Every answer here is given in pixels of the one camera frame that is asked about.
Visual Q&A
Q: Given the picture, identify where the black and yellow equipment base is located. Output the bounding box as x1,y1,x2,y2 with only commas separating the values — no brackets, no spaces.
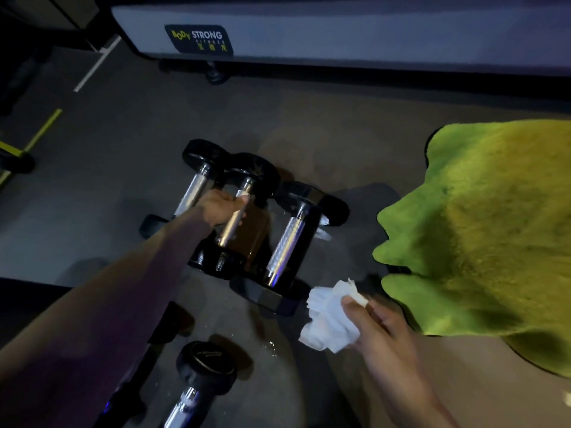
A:
0,140,36,175

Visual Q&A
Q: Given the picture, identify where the dark dumbbell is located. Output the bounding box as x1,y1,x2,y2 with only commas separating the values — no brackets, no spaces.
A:
93,302,196,428

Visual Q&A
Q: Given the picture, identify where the person's left forearm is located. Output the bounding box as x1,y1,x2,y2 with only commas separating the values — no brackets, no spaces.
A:
0,213,213,428

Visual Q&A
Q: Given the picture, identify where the gray padded bench with label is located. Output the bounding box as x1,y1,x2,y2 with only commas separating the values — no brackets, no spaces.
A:
111,0,571,77

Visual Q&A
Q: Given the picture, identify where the person's right forearm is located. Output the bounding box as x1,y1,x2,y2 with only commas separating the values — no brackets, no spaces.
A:
362,351,461,428

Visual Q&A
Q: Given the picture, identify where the person's right hand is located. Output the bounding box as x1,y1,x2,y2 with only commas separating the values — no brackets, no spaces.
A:
341,294,419,377

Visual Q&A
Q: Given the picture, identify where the green fuzzy towel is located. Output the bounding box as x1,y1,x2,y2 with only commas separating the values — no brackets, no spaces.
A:
372,119,571,379

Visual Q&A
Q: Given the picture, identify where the white tissue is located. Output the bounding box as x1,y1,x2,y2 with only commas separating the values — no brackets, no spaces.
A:
297,278,369,354

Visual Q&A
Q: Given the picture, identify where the person's left hand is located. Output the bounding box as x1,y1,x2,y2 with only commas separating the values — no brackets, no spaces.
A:
196,189,250,228

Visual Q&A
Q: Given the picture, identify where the black bench wheel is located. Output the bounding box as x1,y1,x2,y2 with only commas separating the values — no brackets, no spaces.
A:
204,61,231,86

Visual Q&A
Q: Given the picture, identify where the black dumbbell with chrome handle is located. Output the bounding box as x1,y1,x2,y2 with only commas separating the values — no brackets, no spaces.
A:
139,138,231,240
162,340,238,428
187,153,281,280
229,181,351,318

